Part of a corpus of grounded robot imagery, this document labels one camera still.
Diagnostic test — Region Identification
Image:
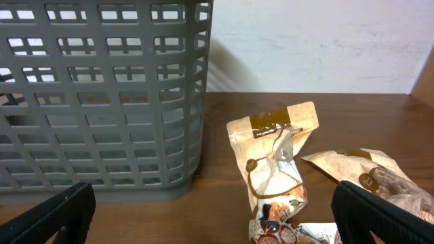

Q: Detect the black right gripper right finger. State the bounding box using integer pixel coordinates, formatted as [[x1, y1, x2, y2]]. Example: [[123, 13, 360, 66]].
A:
[[331, 181, 433, 244]]

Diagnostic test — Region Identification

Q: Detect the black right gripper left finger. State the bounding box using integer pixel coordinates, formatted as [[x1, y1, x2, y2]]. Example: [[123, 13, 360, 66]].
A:
[[1, 182, 96, 244]]

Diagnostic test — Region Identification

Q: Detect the beige snack pouch dark window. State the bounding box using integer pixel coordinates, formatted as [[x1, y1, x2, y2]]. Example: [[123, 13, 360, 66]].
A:
[[302, 148, 433, 224]]

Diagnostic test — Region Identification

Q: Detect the beige snack pouch cookie print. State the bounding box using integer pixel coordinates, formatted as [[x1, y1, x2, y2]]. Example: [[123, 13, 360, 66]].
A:
[[249, 220, 342, 244]]

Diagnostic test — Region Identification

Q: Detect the beige snack pouch brown band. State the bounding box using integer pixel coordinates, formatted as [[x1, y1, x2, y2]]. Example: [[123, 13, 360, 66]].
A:
[[226, 102, 319, 222]]

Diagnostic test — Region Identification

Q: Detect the grey plastic lattice basket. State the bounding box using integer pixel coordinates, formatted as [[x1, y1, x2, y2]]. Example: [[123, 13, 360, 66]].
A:
[[1, 0, 214, 205]]

